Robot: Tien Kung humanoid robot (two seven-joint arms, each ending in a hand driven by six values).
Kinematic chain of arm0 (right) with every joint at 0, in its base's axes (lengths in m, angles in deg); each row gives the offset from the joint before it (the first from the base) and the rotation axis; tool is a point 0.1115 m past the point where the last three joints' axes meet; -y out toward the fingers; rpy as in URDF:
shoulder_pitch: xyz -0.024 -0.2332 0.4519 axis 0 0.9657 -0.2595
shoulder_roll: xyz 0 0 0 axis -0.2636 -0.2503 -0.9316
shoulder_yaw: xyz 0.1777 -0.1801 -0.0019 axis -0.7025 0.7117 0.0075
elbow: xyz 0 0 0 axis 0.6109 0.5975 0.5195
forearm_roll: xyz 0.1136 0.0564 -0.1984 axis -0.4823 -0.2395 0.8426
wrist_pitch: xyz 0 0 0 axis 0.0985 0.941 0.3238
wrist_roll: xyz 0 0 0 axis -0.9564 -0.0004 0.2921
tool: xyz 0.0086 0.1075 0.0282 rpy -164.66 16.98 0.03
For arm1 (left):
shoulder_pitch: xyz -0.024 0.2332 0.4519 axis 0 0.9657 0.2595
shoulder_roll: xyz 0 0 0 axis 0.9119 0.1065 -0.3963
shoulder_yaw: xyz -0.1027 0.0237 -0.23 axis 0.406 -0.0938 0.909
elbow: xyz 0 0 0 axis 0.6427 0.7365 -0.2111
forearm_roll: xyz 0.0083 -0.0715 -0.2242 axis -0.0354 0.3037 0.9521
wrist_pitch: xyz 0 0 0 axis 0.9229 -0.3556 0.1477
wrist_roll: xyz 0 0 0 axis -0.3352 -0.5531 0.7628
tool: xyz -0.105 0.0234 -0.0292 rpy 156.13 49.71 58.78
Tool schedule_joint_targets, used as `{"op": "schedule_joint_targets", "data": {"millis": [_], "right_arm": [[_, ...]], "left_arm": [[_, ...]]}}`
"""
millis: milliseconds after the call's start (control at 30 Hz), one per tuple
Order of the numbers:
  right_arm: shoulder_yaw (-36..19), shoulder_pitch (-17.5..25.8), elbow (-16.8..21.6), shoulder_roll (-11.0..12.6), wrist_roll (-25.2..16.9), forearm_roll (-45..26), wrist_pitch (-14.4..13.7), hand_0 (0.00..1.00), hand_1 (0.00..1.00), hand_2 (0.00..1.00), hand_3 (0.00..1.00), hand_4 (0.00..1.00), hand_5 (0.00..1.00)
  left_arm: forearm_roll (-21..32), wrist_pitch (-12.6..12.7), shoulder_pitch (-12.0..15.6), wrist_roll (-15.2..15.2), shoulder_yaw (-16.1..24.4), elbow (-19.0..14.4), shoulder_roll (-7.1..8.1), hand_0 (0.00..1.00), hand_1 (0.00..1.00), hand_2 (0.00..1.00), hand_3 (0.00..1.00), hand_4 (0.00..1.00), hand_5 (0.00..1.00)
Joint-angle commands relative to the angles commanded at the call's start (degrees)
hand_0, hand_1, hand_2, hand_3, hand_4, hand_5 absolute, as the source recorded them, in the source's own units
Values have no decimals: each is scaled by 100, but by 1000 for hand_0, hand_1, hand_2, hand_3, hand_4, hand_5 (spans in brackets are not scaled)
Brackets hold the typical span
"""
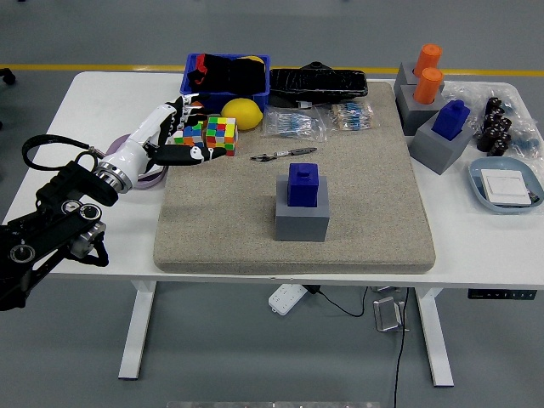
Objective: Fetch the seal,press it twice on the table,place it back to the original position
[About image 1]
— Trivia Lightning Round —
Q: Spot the white and black robot left hand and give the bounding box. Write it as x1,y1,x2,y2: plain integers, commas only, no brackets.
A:
98,93,229,190

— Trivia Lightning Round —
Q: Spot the blue square seal with knob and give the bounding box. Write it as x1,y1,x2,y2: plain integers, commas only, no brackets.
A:
286,162,321,209

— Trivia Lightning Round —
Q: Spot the grey square seal holder block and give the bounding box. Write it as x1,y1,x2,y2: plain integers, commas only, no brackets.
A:
275,173,332,243

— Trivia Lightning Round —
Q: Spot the orange cylinder seal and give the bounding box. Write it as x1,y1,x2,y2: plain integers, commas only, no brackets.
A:
413,42,443,78
412,66,445,105

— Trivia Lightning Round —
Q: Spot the grey tilted seal holder block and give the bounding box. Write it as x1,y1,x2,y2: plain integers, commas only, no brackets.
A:
409,112,475,174

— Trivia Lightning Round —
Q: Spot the blue seal with tall knob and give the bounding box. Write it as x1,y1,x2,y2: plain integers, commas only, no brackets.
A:
431,99,472,141

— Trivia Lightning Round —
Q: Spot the purple plate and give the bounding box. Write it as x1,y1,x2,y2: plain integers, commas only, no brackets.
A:
105,133,167,189

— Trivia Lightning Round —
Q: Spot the colourful puzzle cube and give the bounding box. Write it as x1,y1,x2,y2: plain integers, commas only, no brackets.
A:
205,116,239,157
173,120,208,148

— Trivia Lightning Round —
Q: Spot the yellow lemon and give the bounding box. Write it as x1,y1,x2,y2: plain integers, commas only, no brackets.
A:
220,98,264,131

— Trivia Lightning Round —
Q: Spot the blue plastic bin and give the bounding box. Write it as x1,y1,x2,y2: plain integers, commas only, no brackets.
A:
179,52,271,112

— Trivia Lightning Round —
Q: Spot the black cloth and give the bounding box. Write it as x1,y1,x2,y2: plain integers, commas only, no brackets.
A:
186,53,267,94

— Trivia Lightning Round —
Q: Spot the grey-brown mat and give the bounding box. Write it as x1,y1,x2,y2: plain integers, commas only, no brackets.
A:
152,80,438,275

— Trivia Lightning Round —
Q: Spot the clear bag of blue resistors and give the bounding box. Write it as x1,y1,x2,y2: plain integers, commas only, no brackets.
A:
261,105,328,142

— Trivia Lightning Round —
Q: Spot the small metal pliers tool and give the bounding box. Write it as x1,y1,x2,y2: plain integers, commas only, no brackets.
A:
249,146,318,163

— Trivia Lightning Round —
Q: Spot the black wrapped keyboard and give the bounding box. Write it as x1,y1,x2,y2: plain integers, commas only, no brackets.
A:
269,61,369,104

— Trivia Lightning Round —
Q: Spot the white table leg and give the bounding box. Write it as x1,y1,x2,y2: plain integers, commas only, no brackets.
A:
415,287,455,388
117,280,157,381

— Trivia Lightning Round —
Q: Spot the clear bag of tan resistors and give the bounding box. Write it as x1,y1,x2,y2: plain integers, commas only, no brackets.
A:
325,101,377,133

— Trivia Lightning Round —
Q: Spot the white power strip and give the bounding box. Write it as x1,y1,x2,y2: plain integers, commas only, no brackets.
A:
267,283,308,316

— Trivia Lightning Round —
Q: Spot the grey holder block round hole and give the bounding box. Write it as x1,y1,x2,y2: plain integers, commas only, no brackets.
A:
393,61,445,101
395,83,447,137

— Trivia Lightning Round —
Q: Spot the light blue plate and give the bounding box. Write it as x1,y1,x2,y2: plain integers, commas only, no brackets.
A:
467,156,544,215

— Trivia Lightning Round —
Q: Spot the black capacitors cluster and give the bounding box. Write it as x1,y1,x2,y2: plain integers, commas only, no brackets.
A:
475,96,513,157

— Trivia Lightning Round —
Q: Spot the clear plastic bag of parts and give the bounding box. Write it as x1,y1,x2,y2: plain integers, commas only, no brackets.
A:
441,80,544,161

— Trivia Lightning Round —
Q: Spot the black table control panel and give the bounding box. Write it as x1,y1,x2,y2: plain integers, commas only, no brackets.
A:
467,289,537,301

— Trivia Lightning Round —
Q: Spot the black plug with cord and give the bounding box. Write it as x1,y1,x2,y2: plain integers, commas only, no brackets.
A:
306,285,369,318

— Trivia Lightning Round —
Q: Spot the silver metal bracket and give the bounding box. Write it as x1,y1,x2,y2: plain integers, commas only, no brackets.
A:
371,296,411,333

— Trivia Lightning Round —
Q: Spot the long black cable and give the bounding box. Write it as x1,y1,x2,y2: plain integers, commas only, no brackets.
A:
391,287,411,408

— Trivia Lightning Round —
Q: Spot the large white switch panel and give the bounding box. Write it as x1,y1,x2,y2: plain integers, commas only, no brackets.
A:
479,168,532,208

